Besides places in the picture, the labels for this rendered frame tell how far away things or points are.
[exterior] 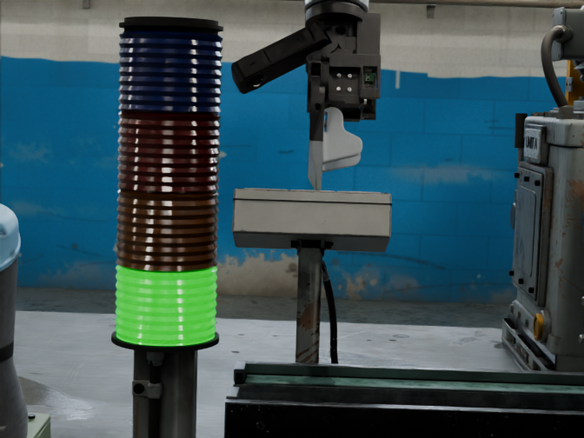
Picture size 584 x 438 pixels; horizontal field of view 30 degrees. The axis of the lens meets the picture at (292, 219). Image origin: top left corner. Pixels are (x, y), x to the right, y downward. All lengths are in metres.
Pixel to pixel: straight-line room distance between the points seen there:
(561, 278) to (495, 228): 5.10
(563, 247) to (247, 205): 0.45
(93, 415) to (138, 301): 0.69
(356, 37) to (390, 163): 5.18
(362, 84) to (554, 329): 0.43
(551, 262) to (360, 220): 0.38
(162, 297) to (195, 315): 0.02
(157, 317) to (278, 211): 0.56
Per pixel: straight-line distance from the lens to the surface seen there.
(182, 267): 0.62
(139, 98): 0.62
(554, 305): 1.45
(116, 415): 1.31
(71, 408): 1.34
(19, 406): 1.13
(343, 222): 1.17
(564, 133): 1.41
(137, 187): 0.62
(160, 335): 0.63
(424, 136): 6.43
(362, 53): 1.25
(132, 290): 0.63
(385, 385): 1.01
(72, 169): 6.59
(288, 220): 1.17
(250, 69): 1.23
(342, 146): 1.21
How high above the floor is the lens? 1.18
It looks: 6 degrees down
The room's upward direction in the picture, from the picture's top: 2 degrees clockwise
